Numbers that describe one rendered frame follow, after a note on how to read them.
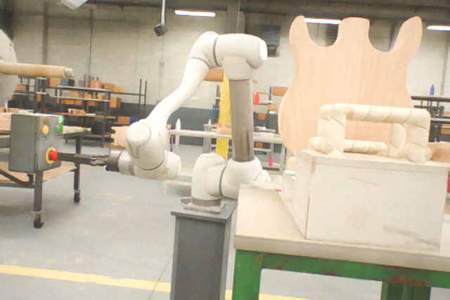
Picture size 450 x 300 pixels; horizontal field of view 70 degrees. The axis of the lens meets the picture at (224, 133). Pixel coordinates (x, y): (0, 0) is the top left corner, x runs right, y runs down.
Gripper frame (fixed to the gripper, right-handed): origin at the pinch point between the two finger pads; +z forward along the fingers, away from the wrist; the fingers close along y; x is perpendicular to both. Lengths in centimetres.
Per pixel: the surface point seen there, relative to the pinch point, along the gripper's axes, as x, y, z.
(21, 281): -98, 82, 72
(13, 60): 31.0, -18.5, 8.0
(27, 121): 12.1, -8.0, 10.2
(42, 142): 5.0, -5.2, 6.2
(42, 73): 26.8, -28.4, -7.9
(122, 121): -24, 942, 347
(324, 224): -1, -47, -81
